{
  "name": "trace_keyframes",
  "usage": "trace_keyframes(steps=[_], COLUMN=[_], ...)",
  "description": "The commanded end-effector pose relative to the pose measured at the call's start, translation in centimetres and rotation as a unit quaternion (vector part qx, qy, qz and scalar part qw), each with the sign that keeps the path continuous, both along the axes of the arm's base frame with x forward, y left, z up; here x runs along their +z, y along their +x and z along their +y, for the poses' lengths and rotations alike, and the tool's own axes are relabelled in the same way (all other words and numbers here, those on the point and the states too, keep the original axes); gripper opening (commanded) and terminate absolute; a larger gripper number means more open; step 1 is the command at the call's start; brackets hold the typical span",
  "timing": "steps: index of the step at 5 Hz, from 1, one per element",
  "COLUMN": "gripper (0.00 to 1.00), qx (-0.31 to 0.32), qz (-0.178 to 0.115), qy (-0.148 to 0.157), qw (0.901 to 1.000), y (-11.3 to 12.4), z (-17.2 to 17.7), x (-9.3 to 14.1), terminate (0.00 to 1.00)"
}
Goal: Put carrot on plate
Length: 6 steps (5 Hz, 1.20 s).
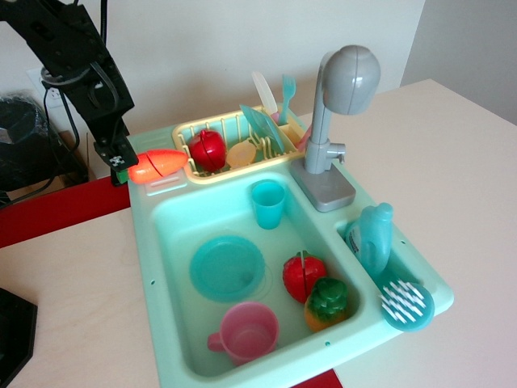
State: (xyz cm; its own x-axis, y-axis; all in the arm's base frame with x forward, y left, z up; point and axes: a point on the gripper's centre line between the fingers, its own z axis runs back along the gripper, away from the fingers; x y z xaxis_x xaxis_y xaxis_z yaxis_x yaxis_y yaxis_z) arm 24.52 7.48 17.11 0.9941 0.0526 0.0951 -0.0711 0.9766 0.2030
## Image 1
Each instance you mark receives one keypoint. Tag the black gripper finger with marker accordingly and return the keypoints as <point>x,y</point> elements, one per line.
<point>118,154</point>

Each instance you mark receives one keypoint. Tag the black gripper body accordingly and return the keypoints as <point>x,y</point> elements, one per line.
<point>97,90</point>

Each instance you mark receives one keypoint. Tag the orange toy carrot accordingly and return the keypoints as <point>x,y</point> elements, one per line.
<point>153,165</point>

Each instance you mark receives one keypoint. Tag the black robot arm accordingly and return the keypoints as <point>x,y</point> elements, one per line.
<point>54,27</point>

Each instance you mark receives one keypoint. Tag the orange toy plate in rack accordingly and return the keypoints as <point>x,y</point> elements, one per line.
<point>241,155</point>

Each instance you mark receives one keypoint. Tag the teal plate in rack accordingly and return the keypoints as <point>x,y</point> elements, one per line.
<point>263,126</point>

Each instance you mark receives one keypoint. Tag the teal toy plate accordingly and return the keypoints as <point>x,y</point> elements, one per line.
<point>228,268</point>

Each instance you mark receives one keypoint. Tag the black bag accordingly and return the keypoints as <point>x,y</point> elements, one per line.
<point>31,151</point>

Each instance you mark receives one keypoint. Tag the red toy apple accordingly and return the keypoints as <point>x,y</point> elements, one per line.
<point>208,150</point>

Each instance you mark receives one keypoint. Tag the yellow dish rack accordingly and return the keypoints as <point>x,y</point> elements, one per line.
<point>234,128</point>

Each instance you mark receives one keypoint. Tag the teal toy cup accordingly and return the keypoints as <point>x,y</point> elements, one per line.
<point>268,199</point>

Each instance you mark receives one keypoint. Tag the white toy knife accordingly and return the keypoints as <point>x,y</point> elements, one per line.
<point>264,92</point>

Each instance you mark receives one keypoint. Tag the mint green toy sink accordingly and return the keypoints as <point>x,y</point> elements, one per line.
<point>173,217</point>

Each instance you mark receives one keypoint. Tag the pink toy utensil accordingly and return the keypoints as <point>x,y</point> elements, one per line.
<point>303,137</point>

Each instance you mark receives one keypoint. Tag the blue toy fork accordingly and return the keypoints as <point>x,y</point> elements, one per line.
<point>289,91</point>

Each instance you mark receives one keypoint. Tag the red toy strawberry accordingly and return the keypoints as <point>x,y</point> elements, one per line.
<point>300,274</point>

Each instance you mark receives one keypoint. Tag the pink toy mug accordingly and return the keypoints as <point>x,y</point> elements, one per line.
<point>248,331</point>

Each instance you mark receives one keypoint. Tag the orange toy fruit green top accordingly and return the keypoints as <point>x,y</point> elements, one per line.
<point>327,304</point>

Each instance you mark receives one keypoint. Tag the teal dish soap bottle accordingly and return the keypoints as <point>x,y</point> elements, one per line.
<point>370,238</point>

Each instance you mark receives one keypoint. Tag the teal dish brush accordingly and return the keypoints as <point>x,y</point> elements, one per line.
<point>406,306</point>

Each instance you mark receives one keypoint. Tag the white wall outlet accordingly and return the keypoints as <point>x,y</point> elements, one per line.
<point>50,95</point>

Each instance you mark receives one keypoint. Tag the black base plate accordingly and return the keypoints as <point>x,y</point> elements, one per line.
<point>18,332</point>

